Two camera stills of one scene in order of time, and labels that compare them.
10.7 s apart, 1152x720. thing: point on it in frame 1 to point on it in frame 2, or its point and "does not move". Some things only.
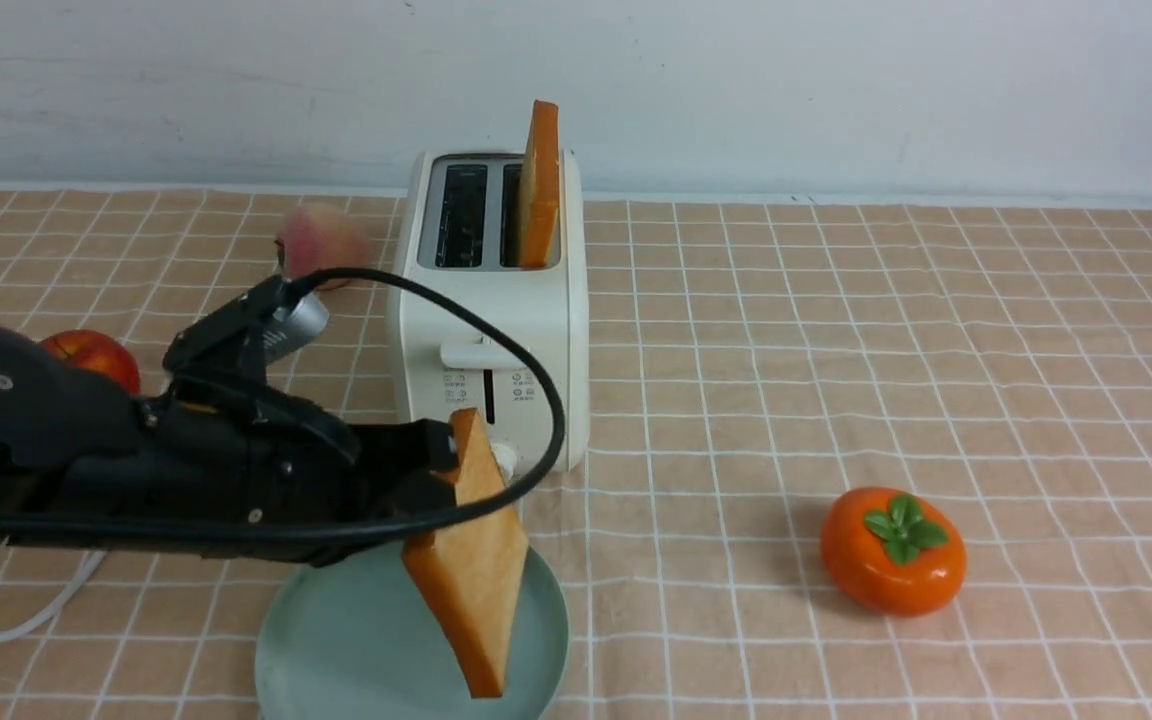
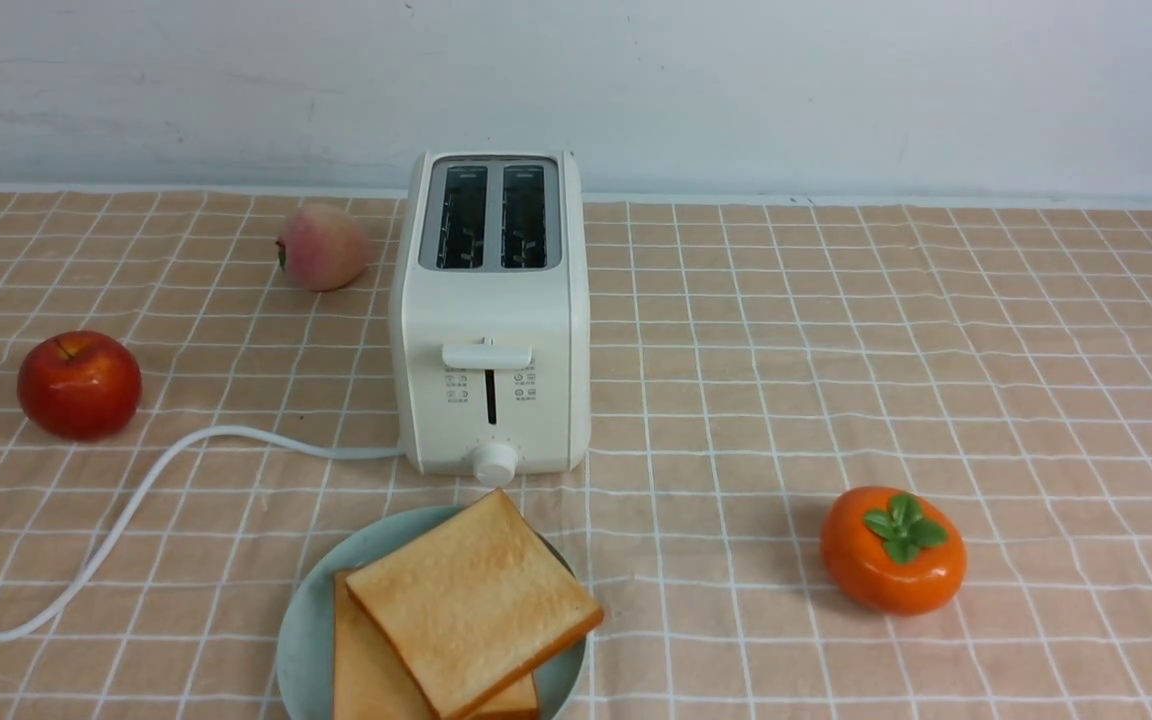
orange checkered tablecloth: (1045, 369) does not move
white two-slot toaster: (459, 224) does not move
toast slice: (474, 572) to (368, 684)
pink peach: (321, 236) does not move
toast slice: (539, 196) to (465, 608)
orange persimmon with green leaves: (893, 550) does not move
